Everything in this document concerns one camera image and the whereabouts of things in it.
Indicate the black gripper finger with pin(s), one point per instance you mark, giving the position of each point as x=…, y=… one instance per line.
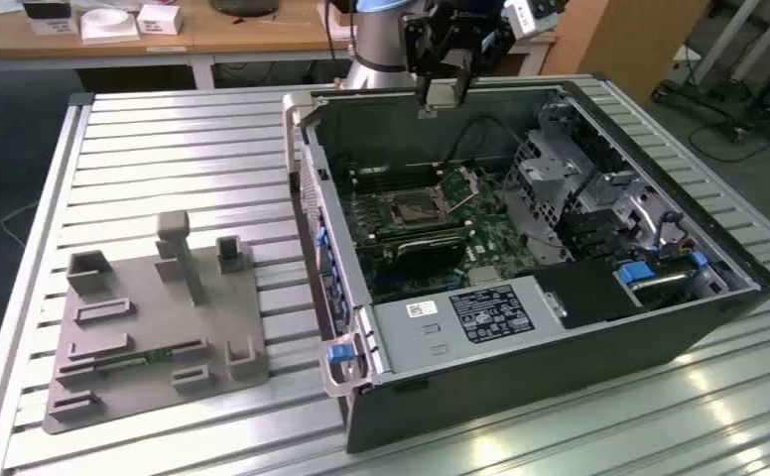
x=465, y=86
x=426, y=89

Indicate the silver CPU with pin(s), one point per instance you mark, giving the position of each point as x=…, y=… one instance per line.
x=442, y=94

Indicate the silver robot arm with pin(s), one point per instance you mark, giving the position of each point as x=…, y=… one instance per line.
x=378, y=54

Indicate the RAM slot with white clips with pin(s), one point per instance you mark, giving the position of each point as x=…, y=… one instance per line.
x=395, y=181
x=395, y=170

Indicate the CPU socket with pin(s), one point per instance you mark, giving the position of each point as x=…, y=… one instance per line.
x=413, y=208

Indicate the wooden cabinet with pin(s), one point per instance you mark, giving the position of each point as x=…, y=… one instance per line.
x=624, y=44

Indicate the wooden desk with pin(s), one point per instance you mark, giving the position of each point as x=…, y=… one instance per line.
x=259, y=35

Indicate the metal drive cage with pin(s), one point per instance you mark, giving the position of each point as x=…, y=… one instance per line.
x=550, y=213

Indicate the green RAM stick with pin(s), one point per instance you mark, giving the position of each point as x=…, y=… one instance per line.
x=140, y=358
x=418, y=238

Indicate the green motherboard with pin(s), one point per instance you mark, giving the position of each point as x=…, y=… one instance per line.
x=492, y=238

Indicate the black round object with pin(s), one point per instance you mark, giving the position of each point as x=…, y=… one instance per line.
x=243, y=6

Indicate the blue card retention clip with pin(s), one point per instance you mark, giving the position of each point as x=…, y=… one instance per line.
x=322, y=234

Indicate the black graphics card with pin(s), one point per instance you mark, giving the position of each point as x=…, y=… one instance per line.
x=432, y=255

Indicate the silver chipset heatsink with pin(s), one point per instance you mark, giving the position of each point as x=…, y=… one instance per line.
x=486, y=276

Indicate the white printed box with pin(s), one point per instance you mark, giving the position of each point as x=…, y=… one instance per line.
x=160, y=22

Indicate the wheeled equipment cart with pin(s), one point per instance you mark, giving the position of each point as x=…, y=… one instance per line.
x=759, y=116

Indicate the black plastic shroud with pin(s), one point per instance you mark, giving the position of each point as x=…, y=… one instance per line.
x=590, y=295

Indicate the white round bowl stand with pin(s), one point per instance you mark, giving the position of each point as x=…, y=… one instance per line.
x=110, y=32

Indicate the blue drive clip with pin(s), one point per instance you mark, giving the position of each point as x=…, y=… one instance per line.
x=697, y=260

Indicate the grey power supply unit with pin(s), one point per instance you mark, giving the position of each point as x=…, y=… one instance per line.
x=418, y=337

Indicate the blue case latch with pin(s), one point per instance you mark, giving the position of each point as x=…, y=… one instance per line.
x=341, y=353

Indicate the white box with black top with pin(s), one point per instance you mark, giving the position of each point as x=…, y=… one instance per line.
x=51, y=25

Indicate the grey parts rack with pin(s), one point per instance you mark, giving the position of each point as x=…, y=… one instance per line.
x=160, y=317

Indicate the black open PC case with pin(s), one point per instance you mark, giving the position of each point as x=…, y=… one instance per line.
x=524, y=396

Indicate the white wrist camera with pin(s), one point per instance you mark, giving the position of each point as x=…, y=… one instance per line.
x=530, y=15

